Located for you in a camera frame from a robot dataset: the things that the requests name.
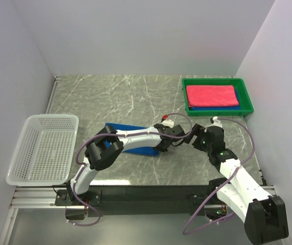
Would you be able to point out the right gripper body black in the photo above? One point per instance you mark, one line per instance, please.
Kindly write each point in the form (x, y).
(201, 143)

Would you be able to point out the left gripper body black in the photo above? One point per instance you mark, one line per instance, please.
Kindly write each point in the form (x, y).
(162, 149)

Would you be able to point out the pink towel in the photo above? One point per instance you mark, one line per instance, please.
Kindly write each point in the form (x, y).
(212, 95)

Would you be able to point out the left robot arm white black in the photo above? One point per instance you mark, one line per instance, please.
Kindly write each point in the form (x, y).
(101, 151)

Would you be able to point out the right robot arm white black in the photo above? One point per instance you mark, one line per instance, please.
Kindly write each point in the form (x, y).
(263, 215)

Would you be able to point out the green plastic tray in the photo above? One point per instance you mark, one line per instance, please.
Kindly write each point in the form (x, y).
(244, 108)

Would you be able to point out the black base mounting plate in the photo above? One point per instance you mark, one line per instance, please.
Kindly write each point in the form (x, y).
(139, 208)

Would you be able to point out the white perforated plastic basket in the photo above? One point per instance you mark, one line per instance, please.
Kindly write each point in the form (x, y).
(44, 151)

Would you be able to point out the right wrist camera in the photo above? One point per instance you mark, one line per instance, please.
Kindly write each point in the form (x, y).
(215, 122)

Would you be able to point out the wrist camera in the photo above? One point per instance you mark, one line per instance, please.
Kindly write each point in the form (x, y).
(215, 122)
(167, 122)

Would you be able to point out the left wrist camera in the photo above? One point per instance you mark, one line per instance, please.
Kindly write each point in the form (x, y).
(167, 122)

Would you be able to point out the aluminium rail frame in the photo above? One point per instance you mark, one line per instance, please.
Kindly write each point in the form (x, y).
(46, 197)

